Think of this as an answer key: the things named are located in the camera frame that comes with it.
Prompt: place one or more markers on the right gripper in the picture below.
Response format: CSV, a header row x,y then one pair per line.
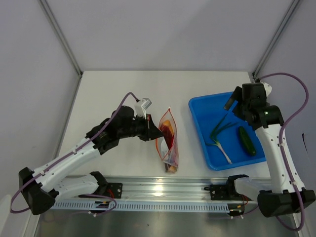
x,y
236,96

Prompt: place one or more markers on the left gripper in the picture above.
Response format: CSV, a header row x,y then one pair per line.
x,y
150,131

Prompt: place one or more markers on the red chili pepper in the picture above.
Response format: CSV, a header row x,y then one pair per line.
x,y
171,156

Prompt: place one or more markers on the clear zip top bag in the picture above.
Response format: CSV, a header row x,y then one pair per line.
x,y
167,116

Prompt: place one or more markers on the green onion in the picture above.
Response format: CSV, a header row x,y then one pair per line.
x,y
216,133

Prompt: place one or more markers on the green cucumber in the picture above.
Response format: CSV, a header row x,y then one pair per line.
x,y
246,141

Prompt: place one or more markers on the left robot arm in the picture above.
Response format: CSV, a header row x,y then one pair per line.
x,y
45,185

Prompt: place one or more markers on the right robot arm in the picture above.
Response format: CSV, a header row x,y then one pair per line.
x,y
287,194

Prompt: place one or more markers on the blue plastic tray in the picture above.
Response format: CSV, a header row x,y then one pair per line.
x,y
227,141

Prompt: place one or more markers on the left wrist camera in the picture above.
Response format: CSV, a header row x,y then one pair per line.
x,y
141,107

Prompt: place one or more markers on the right aluminium frame post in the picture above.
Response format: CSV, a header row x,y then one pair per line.
x,y
281,28

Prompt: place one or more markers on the aluminium frame post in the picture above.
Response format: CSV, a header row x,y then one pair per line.
x,y
60,35
281,28

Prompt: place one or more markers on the aluminium mounting rail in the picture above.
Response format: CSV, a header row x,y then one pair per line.
x,y
165,189

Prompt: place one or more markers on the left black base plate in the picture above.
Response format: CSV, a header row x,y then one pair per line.
x,y
114,190

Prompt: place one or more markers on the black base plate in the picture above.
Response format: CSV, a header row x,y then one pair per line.
x,y
114,190
225,192

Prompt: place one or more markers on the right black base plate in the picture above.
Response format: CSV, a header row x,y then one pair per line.
x,y
225,192

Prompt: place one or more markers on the white slotted cable duct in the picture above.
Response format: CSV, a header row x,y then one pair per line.
x,y
147,206

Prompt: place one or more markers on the left aluminium frame post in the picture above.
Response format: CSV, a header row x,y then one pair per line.
x,y
60,35

